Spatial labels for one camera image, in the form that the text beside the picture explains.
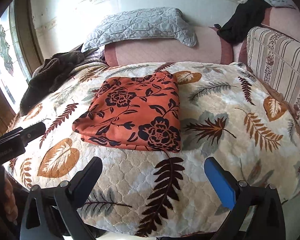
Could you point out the grey quilted pillow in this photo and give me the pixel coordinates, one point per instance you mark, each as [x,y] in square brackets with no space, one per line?
[141,24]

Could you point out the orange floral garment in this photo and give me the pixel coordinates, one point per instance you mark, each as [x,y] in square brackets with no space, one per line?
[135,113]

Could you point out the dark brown fleece blanket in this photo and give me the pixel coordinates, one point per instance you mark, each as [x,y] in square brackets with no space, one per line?
[50,76]

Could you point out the striped floral folded quilt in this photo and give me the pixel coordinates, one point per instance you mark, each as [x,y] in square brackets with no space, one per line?
[275,59]

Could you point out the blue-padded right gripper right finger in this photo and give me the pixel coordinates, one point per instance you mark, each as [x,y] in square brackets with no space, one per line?
[255,212]

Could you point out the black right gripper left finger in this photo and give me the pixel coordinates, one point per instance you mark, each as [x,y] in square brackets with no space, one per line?
[51,213]

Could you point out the leaf-patterned cream blanket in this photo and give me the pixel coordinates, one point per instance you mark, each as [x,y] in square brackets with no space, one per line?
[225,113]

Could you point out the person's left hand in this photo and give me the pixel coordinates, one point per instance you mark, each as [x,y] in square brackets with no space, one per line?
[9,204]

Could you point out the black garment on bed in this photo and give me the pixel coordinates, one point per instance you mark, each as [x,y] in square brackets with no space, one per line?
[247,15]

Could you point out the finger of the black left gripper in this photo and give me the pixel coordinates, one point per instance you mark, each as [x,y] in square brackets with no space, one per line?
[26,135]

